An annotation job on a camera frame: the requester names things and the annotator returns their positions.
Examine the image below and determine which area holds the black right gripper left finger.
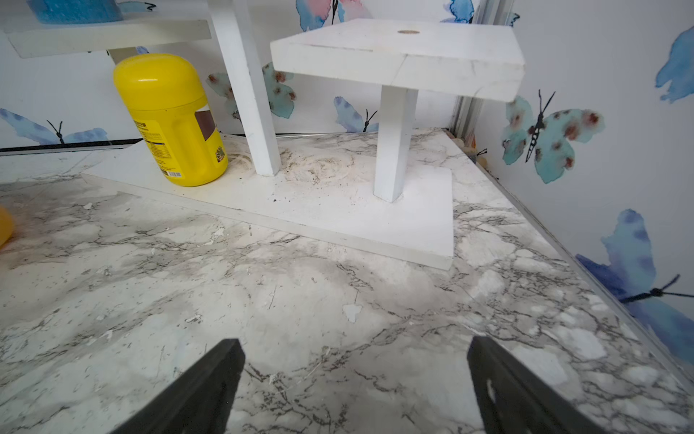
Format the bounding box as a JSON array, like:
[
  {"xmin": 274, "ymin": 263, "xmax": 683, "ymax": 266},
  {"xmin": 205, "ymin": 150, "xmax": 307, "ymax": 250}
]
[{"xmin": 114, "ymin": 339, "xmax": 246, "ymax": 433}]

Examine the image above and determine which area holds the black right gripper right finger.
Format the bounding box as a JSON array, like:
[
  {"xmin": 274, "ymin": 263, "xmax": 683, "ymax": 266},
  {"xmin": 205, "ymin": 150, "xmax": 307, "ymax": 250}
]
[{"xmin": 467, "ymin": 336, "xmax": 605, "ymax": 434}]

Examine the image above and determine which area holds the yellow plastic storage box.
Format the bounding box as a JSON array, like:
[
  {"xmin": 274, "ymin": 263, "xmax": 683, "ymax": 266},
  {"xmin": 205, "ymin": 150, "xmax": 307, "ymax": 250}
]
[{"xmin": 0, "ymin": 207, "xmax": 14, "ymax": 248}]

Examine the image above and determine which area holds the white tiered display stand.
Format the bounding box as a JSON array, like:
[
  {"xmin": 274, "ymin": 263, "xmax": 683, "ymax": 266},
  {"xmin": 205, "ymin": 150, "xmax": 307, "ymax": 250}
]
[{"xmin": 2, "ymin": 0, "xmax": 527, "ymax": 271}]

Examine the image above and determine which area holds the yellow plastic canister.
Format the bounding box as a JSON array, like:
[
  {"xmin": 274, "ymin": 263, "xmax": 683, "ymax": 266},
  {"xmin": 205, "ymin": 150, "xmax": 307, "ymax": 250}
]
[{"xmin": 114, "ymin": 54, "xmax": 229, "ymax": 187}]

